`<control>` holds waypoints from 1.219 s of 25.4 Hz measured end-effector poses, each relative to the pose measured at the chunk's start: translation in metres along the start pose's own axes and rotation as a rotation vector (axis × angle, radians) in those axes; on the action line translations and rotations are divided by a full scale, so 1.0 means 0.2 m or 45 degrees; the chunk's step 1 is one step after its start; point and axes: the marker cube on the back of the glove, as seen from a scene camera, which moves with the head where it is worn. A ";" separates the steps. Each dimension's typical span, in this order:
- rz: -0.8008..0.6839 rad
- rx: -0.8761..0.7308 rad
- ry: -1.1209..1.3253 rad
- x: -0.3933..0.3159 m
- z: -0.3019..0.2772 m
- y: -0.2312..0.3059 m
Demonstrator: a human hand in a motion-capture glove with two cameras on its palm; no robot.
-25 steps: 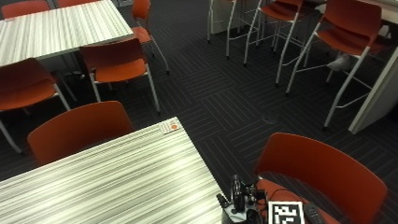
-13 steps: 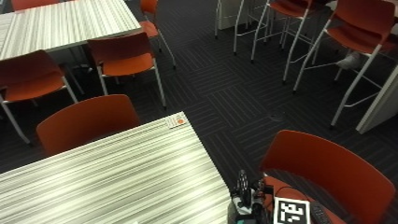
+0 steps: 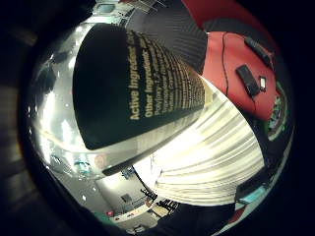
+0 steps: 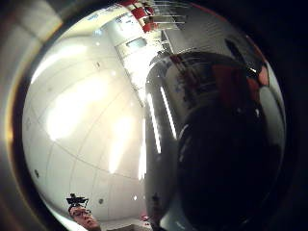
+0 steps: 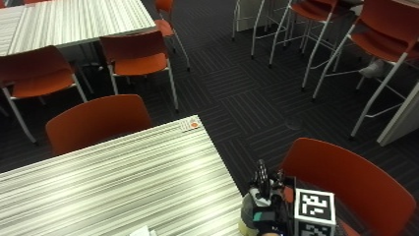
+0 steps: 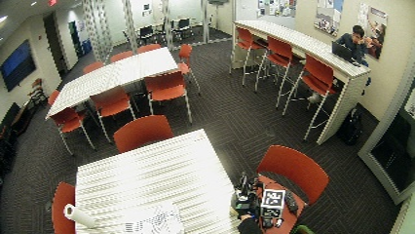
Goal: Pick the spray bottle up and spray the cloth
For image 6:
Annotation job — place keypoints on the white high counter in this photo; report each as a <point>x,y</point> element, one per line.
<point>301,44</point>

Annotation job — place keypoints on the white rectangular table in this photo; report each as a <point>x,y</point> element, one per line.
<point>163,175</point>

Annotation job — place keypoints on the notice board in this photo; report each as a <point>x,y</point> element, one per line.
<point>276,7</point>

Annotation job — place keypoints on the frosted glass partition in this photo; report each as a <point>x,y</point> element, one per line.
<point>97,29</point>

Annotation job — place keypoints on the long black device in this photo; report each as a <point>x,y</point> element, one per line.
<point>291,203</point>

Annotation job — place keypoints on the white long table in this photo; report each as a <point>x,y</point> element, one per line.
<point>115,76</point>

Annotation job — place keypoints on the blue wall screen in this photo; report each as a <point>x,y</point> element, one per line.
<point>17,65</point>

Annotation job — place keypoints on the black backpack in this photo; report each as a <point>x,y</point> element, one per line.
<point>351,126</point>

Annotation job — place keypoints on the red bar stool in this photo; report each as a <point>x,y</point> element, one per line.
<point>279,52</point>
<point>319,73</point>
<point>244,39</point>

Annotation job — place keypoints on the white paper towel roll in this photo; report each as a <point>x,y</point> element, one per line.
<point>78,215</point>

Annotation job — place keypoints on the wooden rack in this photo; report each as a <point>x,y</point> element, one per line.
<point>37,91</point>

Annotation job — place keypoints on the white marker cube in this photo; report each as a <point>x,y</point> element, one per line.
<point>272,203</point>

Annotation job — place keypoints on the white framed glass panel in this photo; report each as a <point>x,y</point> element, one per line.
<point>391,143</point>

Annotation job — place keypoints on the green object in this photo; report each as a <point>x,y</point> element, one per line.
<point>303,230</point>

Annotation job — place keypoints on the black laptop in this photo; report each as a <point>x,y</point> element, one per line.
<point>340,51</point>

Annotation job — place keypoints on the black office chair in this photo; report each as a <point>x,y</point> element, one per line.
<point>145,32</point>
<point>183,25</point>

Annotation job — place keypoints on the wall poster with red picture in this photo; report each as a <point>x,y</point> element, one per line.
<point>375,32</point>

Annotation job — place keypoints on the dark low cabinet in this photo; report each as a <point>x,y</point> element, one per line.
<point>9,136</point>

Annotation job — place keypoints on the red chair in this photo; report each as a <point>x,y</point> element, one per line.
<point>111,102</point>
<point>69,120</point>
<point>295,169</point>
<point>184,57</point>
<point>53,97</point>
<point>93,67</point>
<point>121,56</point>
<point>166,86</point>
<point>147,48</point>
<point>142,131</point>
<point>62,208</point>

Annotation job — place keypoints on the red exit sign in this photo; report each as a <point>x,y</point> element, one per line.
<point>51,2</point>

